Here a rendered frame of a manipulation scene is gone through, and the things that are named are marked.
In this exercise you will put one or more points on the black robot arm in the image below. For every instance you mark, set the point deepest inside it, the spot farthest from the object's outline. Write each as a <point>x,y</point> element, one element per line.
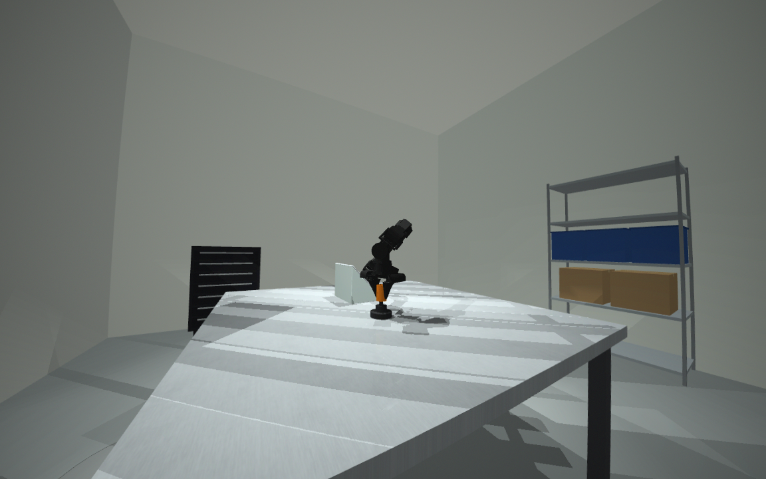
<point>391,239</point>

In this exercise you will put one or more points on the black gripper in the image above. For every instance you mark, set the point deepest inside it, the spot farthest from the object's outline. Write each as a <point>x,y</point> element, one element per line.
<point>381,270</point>

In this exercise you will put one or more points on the orange knob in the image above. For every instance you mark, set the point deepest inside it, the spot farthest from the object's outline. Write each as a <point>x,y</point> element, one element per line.
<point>380,293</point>

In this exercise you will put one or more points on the dark grey round pedestal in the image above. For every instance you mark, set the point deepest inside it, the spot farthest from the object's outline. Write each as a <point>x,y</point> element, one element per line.
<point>381,312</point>

